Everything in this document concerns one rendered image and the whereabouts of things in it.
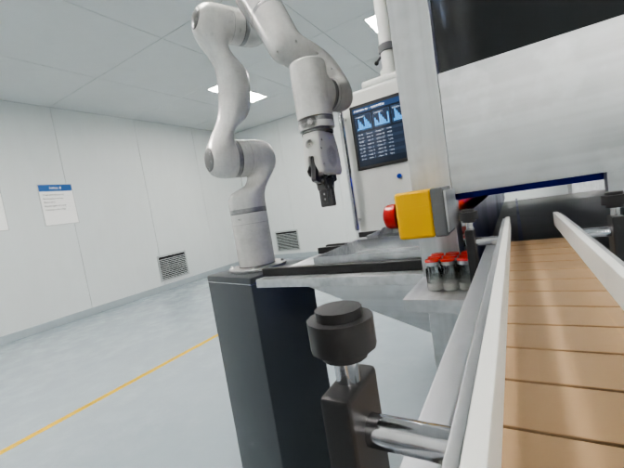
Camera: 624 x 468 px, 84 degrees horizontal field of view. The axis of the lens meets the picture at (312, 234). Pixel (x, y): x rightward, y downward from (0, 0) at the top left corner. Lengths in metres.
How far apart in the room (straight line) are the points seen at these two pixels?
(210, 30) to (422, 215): 0.83
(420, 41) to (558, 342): 0.52
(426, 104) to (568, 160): 0.22
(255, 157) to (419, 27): 0.65
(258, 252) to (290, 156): 6.35
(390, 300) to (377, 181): 1.01
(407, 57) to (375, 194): 1.13
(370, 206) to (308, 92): 1.01
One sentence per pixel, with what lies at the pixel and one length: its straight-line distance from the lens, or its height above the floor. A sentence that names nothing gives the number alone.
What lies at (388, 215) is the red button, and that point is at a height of 1.00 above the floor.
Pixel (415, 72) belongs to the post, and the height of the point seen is 1.22.
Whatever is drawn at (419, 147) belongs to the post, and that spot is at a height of 1.10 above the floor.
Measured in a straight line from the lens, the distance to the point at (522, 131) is 0.62.
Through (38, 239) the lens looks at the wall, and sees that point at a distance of 5.74.
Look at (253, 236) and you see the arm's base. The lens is 1.11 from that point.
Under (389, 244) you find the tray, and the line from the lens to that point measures 0.99.
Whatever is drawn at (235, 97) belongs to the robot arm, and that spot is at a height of 1.39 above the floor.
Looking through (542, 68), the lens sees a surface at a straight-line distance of 0.63.
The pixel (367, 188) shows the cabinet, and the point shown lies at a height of 1.08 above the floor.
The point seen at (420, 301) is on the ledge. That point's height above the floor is 0.88.
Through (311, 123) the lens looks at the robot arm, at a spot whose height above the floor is 1.21.
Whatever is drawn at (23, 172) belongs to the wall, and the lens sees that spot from 5.83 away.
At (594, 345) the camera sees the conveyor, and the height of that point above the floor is 0.93.
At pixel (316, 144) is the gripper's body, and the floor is 1.17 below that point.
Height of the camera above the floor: 1.03
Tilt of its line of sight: 4 degrees down
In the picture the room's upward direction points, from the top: 9 degrees counter-clockwise
